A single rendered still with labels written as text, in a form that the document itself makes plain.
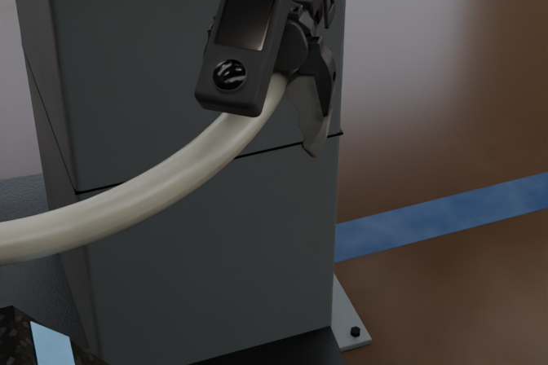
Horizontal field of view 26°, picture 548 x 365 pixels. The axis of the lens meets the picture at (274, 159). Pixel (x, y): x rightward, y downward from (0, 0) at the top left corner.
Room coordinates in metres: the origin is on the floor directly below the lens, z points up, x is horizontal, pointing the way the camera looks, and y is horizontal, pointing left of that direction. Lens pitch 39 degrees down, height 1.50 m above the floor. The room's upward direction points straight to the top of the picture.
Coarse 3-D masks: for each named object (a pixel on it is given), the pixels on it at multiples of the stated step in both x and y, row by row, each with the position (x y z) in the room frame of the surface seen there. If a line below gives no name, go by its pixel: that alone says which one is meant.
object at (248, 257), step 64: (64, 0) 1.25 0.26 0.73; (128, 0) 1.28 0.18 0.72; (192, 0) 1.31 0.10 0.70; (64, 64) 1.25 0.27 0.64; (128, 64) 1.28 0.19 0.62; (192, 64) 1.31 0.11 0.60; (64, 128) 1.26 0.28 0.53; (128, 128) 1.28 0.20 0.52; (192, 128) 1.31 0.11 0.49; (64, 192) 1.36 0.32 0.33; (192, 192) 1.30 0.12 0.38; (256, 192) 1.34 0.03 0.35; (320, 192) 1.37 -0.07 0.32; (64, 256) 1.48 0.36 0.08; (128, 256) 1.27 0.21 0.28; (192, 256) 1.30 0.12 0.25; (256, 256) 1.34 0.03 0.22; (320, 256) 1.37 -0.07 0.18; (128, 320) 1.27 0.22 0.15; (192, 320) 1.30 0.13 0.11; (256, 320) 1.34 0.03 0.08; (320, 320) 1.38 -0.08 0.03
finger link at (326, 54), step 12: (312, 36) 0.75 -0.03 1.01; (312, 48) 0.74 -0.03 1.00; (324, 48) 0.74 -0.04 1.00; (312, 60) 0.74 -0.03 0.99; (324, 60) 0.74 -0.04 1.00; (300, 72) 0.74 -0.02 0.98; (312, 72) 0.74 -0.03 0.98; (324, 72) 0.74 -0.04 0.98; (324, 84) 0.74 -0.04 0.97; (324, 96) 0.74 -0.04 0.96; (324, 108) 0.74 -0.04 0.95
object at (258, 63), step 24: (240, 0) 0.72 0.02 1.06; (264, 0) 0.72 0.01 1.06; (288, 0) 0.73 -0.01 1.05; (216, 24) 0.71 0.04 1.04; (240, 24) 0.71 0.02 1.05; (264, 24) 0.70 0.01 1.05; (216, 48) 0.70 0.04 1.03; (240, 48) 0.69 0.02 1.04; (264, 48) 0.69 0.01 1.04; (216, 72) 0.68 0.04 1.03; (240, 72) 0.67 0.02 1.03; (264, 72) 0.68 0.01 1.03; (216, 96) 0.66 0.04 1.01; (240, 96) 0.66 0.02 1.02; (264, 96) 0.67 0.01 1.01
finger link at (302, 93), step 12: (288, 84) 0.75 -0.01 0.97; (300, 84) 0.74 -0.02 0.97; (312, 84) 0.74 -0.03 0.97; (288, 96) 0.75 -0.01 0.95; (300, 96) 0.75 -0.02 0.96; (312, 96) 0.74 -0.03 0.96; (300, 108) 0.75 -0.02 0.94; (312, 108) 0.74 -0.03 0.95; (300, 120) 0.75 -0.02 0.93; (312, 120) 0.74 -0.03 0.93; (324, 120) 0.74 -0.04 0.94; (312, 132) 0.74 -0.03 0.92; (324, 132) 0.75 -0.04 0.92; (312, 144) 0.75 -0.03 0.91; (312, 156) 0.76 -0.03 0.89
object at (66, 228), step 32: (224, 128) 0.69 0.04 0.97; (256, 128) 0.70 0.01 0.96; (192, 160) 0.66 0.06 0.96; (224, 160) 0.67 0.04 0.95; (128, 192) 0.63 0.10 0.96; (160, 192) 0.63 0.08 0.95; (0, 224) 0.61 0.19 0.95; (32, 224) 0.60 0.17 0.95; (64, 224) 0.60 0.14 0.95; (96, 224) 0.61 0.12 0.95; (128, 224) 0.62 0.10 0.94; (0, 256) 0.59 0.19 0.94; (32, 256) 0.59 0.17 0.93
